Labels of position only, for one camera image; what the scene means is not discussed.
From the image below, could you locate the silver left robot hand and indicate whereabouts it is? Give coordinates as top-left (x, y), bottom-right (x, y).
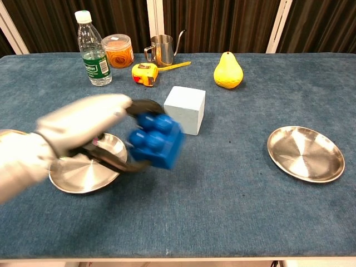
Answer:
top-left (35, 93), bottom-right (166, 174)

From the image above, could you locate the blue toy building brick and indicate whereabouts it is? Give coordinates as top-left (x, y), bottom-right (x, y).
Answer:
top-left (127, 112), bottom-right (186, 170)

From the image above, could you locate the white foam cube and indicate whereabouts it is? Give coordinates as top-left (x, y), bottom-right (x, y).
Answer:
top-left (163, 86), bottom-right (207, 136)

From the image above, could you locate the round steel plate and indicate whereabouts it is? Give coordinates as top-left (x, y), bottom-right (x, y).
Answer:
top-left (266, 126), bottom-right (346, 184)
top-left (48, 132), bottom-right (128, 195)

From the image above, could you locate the clear plastic water bottle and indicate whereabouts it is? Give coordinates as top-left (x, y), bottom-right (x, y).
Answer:
top-left (74, 10), bottom-right (113, 87)

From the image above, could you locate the yellow tape measure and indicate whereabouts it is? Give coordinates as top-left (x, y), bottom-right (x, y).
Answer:
top-left (131, 61), bottom-right (192, 87)

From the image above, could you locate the clear jar of rubber bands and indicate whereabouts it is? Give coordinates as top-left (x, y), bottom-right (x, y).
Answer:
top-left (101, 33), bottom-right (135, 69)

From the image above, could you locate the steel gooseneck pitcher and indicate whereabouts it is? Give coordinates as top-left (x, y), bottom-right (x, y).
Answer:
top-left (144, 29), bottom-right (187, 67)

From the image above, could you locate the blue table cloth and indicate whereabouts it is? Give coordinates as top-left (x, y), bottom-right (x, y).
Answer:
top-left (0, 52), bottom-right (356, 259)

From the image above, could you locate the yellow toy pear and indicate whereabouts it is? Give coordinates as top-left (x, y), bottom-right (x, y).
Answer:
top-left (213, 51), bottom-right (244, 90)

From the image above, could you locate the dark brown curtain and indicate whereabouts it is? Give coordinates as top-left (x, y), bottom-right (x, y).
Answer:
top-left (0, 0), bottom-right (356, 58)

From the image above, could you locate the white slanted frame post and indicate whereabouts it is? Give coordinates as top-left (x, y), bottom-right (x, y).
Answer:
top-left (0, 0), bottom-right (30, 55)
top-left (266, 0), bottom-right (293, 54)

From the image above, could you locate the white upright frame post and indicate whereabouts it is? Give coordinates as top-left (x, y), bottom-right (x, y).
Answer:
top-left (146, 0), bottom-right (165, 54)

